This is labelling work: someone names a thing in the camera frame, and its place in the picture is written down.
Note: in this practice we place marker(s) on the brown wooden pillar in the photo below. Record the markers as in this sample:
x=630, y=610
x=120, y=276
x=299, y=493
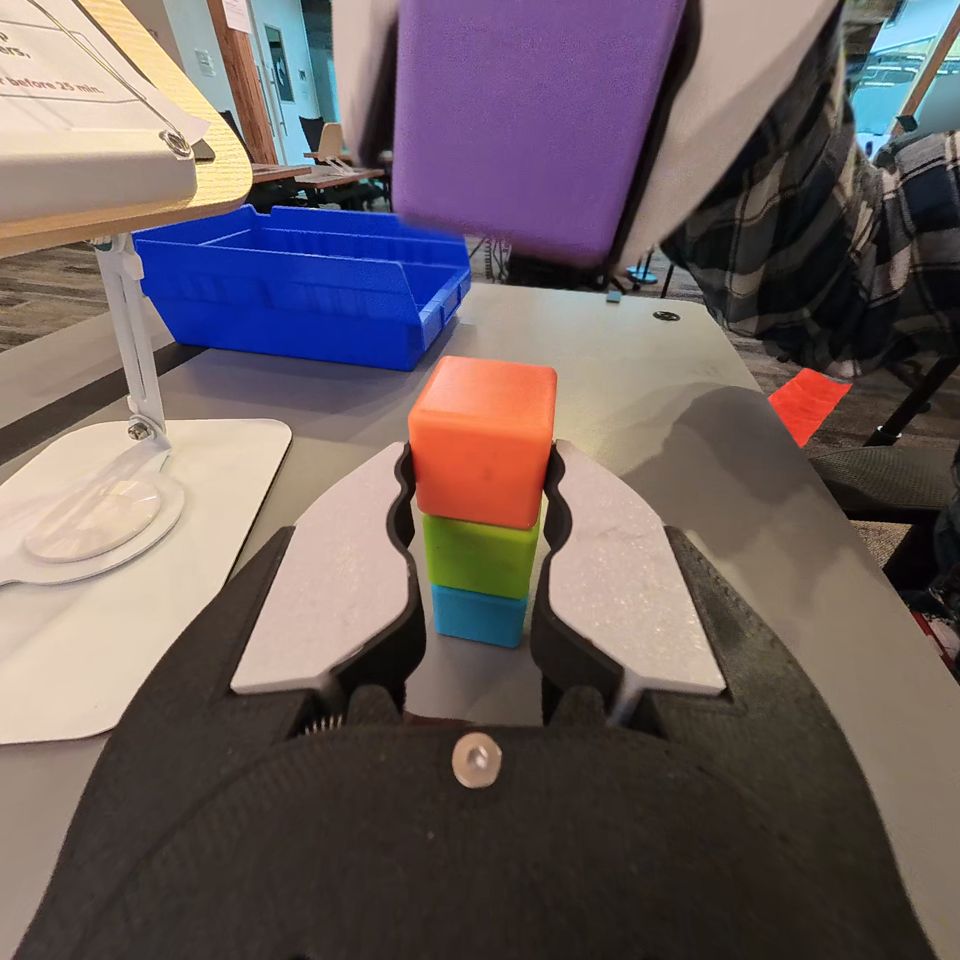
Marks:
x=244, y=82

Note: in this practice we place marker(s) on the orange cube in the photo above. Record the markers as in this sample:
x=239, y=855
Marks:
x=480, y=442

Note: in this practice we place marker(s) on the purple cube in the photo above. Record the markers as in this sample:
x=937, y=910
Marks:
x=525, y=112

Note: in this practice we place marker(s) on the white document stand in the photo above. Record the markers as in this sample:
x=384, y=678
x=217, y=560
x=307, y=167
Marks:
x=187, y=562

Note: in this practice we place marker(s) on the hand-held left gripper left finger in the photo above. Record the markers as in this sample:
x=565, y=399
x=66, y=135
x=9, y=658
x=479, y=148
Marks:
x=330, y=592

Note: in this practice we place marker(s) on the black mesh chair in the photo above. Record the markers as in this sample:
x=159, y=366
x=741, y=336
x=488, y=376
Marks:
x=885, y=480

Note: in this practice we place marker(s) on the blue plastic bin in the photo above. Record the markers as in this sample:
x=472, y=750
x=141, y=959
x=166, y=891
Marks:
x=300, y=315

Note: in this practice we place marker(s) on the red floor marker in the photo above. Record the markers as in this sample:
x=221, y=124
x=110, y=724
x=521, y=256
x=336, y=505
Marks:
x=810, y=405

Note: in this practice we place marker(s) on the white printed paper sheet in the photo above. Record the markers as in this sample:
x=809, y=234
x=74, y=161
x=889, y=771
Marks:
x=60, y=67

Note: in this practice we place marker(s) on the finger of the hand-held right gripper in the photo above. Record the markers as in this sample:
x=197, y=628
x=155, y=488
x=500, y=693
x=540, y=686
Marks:
x=364, y=75
x=750, y=90

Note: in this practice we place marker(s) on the black tripod leg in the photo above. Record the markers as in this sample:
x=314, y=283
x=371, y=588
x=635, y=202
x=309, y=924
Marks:
x=915, y=397

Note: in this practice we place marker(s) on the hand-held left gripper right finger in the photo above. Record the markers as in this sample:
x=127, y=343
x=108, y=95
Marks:
x=630, y=592

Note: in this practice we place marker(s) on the wooden background table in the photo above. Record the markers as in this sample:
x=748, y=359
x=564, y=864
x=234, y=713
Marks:
x=322, y=180

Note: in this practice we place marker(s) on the cyan cube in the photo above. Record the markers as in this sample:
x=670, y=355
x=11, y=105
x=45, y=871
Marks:
x=480, y=615

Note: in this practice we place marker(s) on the person's right forearm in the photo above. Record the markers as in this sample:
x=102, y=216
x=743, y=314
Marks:
x=810, y=247

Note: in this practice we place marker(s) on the green cube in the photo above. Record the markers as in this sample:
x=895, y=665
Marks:
x=480, y=559

